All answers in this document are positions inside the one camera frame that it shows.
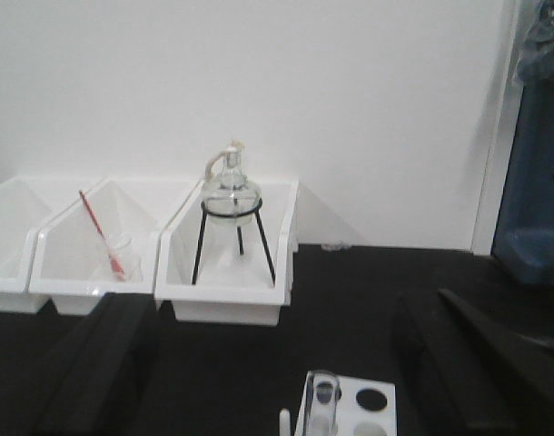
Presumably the white storage bin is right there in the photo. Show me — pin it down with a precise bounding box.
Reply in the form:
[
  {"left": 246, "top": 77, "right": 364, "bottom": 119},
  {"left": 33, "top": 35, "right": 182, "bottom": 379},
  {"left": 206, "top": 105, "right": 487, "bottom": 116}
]
[
  {"left": 29, "top": 177, "right": 197, "bottom": 315},
  {"left": 0, "top": 176, "right": 100, "bottom": 313},
  {"left": 154, "top": 179, "right": 299, "bottom": 326}
]

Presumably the clear glass test tube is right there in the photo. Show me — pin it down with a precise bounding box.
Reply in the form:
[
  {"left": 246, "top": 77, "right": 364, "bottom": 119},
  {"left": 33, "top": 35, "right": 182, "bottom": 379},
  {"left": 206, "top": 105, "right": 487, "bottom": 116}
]
[{"left": 302, "top": 370, "right": 341, "bottom": 436}]

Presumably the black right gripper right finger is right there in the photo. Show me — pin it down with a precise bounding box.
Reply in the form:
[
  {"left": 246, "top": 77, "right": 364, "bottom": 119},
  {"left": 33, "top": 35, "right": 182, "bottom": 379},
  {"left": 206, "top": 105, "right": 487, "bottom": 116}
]
[{"left": 392, "top": 289, "right": 554, "bottom": 430}]

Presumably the white test tube rack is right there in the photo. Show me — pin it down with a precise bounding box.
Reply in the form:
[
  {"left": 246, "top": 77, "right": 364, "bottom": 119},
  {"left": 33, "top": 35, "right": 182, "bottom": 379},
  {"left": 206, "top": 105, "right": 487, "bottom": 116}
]
[{"left": 278, "top": 371, "right": 398, "bottom": 435}]

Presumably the blue-grey pegboard drying rack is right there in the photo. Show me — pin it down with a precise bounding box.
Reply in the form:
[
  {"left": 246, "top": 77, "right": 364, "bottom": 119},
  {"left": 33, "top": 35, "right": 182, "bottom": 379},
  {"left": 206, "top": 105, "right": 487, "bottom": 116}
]
[{"left": 492, "top": 1, "right": 554, "bottom": 286}]

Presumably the middle white storage bin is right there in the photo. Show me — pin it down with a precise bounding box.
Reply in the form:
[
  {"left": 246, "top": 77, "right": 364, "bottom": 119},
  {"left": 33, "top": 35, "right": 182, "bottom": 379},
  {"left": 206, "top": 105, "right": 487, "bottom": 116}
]
[{"left": 29, "top": 177, "right": 197, "bottom": 315}]

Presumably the left white storage bin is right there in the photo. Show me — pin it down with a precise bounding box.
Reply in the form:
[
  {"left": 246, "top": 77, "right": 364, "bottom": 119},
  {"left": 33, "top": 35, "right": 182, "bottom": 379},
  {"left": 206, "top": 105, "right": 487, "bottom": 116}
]
[{"left": 0, "top": 176, "right": 100, "bottom": 313}]

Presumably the glass alcohol lamp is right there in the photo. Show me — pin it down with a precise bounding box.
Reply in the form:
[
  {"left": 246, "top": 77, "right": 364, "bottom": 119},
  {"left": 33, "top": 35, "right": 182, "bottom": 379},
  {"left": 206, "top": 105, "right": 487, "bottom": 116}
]
[{"left": 201, "top": 140, "right": 262, "bottom": 227}]

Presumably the small beaker in bin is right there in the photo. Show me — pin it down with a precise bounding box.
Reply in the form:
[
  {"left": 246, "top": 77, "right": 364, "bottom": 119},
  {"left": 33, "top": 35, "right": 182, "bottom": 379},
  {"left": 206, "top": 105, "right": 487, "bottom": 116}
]
[{"left": 100, "top": 233, "right": 143, "bottom": 282}]

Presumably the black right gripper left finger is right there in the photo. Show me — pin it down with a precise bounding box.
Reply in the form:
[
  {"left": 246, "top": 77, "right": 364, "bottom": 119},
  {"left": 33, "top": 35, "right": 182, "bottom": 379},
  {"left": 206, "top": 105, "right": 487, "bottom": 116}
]
[{"left": 32, "top": 292, "right": 160, "bottom": 435}]

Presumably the right white storage bin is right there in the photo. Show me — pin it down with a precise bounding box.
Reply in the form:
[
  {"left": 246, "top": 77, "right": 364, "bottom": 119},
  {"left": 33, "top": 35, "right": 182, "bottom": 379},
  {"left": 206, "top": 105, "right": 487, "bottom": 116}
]
[{"left": 154, "top": 179, "right": 299, "bottom": 326}]

